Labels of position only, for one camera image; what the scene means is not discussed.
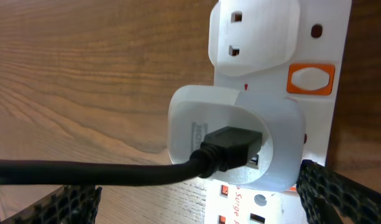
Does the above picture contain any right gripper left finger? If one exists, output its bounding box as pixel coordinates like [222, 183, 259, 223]
[2, 185, 103, 224]

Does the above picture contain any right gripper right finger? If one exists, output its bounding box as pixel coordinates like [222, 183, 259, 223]
[296, 160, 381, 224]

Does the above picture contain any black charging cable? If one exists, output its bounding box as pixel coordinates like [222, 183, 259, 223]
[0, 126, 264, 187]

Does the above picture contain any white USB charger adapter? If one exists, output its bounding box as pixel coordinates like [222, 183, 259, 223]
[167, 85, 305, 192]

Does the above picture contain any white power strip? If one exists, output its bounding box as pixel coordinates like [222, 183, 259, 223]
[193, 0, 352, 223]

